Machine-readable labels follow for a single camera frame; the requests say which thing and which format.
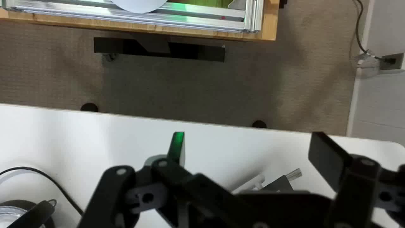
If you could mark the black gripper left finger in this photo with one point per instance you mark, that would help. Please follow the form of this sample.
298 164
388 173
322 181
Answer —
123 192

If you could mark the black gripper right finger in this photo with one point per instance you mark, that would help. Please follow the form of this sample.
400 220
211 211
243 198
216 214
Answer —
361 184

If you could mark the wooden bench with metal rails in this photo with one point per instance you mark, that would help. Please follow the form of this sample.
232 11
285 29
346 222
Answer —
256 20

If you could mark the wall outlet with plug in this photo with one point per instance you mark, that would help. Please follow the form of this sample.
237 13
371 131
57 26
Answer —
394 62

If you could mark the glass electric kettle black handle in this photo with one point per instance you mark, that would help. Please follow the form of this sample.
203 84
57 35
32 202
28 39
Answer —
27 214

